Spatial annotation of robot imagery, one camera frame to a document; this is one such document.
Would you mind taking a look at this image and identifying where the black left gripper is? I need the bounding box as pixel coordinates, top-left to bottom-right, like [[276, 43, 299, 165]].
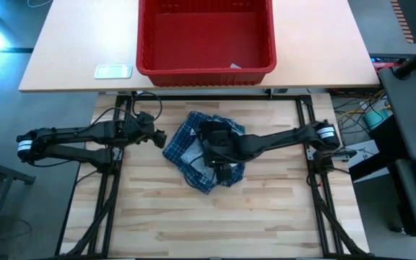
[[124, 111, 168, 149]]

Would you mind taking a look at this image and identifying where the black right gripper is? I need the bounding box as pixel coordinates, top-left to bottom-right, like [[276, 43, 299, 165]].
[[202, 135, 248, 188]]

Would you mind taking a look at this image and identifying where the blue plaid button shirt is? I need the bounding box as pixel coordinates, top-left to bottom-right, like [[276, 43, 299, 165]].
[[162, 110, 247, 195]]

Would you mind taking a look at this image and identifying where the red plastic laundry bin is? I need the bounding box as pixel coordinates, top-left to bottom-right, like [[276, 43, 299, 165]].
[[136, 0, 277, 87]]

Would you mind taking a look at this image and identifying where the white rectangular pad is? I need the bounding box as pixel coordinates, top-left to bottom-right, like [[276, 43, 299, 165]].
[[93, 64, 134, 80]]

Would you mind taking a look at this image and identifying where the light wood side table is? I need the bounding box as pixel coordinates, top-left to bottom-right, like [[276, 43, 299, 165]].
[[18, 0, 381, 93]]

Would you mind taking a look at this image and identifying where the red electronic device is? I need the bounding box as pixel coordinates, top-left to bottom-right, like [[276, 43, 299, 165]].
[[370, 53, 410, 72]]

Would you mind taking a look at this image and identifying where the black operator desk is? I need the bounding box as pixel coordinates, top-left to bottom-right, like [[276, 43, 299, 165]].
[[377, 66, 416, 251]]

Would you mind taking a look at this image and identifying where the black aluminium table frame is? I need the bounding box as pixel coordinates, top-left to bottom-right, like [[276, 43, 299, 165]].
[[54, 92, 370, 260]]

